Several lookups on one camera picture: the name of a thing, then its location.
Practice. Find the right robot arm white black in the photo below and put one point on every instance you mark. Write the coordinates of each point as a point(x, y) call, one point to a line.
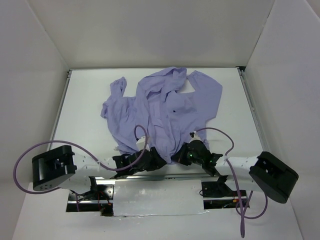
point(264, 173)

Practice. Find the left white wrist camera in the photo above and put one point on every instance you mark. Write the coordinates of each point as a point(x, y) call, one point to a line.
point(143, 143)

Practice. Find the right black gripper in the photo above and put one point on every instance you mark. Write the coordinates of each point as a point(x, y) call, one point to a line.
point(182, 155)

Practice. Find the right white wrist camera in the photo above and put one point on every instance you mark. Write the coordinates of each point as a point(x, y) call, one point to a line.
point(194, 136)

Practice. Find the silver foil tape panel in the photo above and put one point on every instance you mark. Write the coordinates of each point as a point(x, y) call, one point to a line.
point(158, 198)

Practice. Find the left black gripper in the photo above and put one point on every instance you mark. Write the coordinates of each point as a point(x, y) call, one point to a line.
point(155, 157)

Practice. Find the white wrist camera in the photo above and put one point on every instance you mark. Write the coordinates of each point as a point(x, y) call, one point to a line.
point(194, 136)
point(143, 143)

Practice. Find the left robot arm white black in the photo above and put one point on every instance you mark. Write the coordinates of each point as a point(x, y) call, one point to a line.
point(62, 168)

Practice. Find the lavender zip-up jacket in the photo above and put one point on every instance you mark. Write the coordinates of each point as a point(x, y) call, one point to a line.
point(168, 105)

